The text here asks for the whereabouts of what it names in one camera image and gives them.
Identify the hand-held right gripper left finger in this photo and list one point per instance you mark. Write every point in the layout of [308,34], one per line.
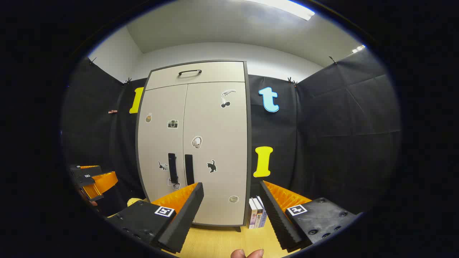
[183,218]

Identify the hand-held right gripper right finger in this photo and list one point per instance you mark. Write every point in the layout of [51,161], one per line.
[278,218]

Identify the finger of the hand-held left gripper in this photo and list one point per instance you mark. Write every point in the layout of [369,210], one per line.
[105,182]
[84,175]

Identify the shoe cabinet door camera sticker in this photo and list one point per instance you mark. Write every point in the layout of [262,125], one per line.
[157,143]

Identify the grey double-door shoe cabinet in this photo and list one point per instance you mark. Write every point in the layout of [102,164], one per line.
[248,150]

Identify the shoe cabinet door cherry sticker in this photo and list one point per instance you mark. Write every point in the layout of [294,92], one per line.
[218,136]

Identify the grey cabinet drawer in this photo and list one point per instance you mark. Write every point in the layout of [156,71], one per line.
[222,73]

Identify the white pink book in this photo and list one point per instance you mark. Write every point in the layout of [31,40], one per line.
[252,215]

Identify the black backdrop cloth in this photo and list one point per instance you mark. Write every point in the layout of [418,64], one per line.
[340,143]

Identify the black clip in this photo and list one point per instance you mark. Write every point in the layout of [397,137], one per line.
[292,81]
[92,61]
[332,60]
[127,81]

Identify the small ceiling light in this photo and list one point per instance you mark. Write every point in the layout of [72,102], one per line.
[358,48]

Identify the long ceiling light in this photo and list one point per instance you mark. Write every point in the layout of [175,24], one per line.
[294,9]

